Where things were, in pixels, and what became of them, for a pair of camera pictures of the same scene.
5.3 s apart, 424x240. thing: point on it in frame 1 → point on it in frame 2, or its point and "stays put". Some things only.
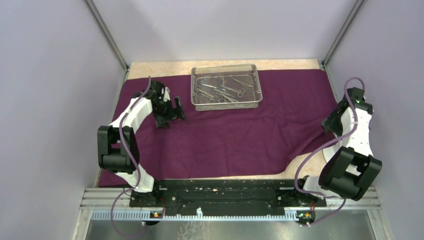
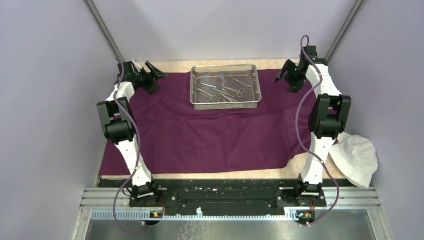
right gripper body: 334,123 → 295,77
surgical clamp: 246,85 stays put
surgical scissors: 211,98 stays put
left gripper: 176,112 → 151,78
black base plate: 227,197 stays put
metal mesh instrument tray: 225,87 stays put
